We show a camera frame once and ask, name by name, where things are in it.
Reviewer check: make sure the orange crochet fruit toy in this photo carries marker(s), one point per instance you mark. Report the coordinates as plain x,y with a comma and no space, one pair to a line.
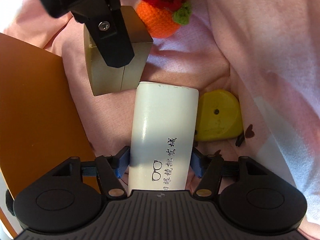
163,18

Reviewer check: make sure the yellow plastic tape measure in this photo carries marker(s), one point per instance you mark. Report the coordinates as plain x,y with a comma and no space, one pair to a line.
218,117

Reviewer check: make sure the small tan cardboard box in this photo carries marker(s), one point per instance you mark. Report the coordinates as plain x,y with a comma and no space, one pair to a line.
104,79

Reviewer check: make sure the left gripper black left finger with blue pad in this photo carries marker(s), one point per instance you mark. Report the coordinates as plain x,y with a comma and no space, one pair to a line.
109,172

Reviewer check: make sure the white glasses case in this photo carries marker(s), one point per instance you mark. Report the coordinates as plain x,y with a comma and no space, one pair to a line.
162,137

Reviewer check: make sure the orange white cardboard box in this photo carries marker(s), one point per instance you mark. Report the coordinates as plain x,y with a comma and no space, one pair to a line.
44,146

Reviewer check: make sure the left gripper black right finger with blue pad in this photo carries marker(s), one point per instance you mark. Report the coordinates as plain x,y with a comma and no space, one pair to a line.
209,169

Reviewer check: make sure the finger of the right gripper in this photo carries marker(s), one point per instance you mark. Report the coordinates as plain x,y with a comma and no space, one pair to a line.
110,35

